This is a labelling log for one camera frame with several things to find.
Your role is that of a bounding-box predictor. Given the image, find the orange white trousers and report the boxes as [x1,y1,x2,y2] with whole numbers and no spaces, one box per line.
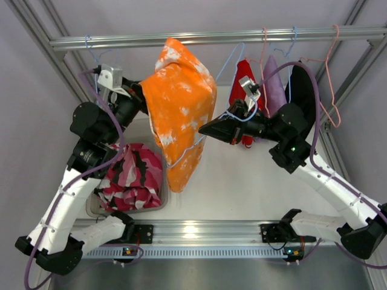
[140,37,217,193]

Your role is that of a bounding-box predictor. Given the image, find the grey slotted cable duct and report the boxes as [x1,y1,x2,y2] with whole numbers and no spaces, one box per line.
[85,246,290,259]

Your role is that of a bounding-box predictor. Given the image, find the red trousers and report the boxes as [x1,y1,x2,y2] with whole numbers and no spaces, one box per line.
[228,59,264,149]

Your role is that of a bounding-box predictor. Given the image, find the blue hanger under lilac trousers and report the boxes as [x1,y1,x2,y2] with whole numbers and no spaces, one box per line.
[269,26,298,103]

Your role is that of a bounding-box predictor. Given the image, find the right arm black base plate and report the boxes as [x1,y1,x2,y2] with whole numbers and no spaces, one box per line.
[260,223,317,243]

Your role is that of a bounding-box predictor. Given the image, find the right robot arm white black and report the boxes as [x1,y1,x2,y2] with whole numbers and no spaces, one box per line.
[199,100,386,260]

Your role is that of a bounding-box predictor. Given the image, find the right aluminium frame post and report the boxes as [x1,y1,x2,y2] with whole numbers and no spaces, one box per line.
[317,1,386,131]

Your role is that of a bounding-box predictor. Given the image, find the clear plastic bin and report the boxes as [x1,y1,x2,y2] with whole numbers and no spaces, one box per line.
[86,118,169,218]

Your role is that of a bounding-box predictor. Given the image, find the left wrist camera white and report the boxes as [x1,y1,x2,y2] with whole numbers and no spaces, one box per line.
[97,63,130,97]

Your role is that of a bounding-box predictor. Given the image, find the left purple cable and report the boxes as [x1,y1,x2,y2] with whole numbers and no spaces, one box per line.
[24,68,145,290]

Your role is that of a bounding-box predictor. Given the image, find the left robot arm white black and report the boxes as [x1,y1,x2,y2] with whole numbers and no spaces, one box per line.
[15,79,148,276]

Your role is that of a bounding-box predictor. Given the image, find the pink hanger under red trousers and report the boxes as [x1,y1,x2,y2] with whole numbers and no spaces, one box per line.
[245,27,270,117]

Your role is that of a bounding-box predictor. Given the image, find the aluminium frame post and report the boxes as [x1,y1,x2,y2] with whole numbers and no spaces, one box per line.
[5,1,94,103]
[317,1,386,131]

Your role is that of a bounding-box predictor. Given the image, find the lilac trousers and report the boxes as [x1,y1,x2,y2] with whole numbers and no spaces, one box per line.
[262,55,287,117]

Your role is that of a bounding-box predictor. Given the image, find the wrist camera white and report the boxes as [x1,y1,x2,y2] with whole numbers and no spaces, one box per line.
[239,76,261,111]
[97,63,130,97]

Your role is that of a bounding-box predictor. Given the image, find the light blue wire hanger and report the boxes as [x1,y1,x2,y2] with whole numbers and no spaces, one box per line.
[85,34,113,94]

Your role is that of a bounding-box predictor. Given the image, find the pink hanger under black trousers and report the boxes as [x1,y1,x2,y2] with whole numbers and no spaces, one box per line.
[299,24,342,127]

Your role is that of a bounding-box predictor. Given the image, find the aluminium hanging rail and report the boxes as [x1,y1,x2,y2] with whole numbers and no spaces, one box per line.
[49,25,386,52]

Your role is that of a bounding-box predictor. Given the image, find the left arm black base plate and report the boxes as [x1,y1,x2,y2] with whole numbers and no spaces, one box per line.
[120,224,154,245]

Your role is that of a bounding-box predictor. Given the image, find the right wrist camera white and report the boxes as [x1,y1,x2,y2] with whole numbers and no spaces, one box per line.
[239,76,261,111]

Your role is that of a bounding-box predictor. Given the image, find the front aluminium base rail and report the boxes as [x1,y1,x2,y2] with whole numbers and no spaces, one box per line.
[72,219,348,245]

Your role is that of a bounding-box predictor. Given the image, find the pink camouflage trousers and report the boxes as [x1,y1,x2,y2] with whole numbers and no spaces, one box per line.
[94,143,163,211]

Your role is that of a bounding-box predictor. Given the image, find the left aluminium frame post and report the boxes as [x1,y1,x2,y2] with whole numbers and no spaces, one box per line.
[5,1,94,103]

